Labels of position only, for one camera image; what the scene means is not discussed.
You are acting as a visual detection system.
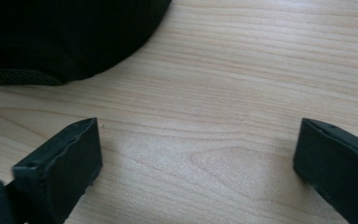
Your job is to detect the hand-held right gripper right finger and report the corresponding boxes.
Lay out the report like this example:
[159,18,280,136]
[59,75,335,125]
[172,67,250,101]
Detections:
[293,118,358,224]

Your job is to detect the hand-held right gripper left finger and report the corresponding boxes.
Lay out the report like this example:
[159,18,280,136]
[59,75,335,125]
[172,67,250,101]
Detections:
[11,117,103,224]

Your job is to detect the black cloth garment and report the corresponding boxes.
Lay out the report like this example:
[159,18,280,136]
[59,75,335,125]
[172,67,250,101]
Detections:
[0,0,172,87]

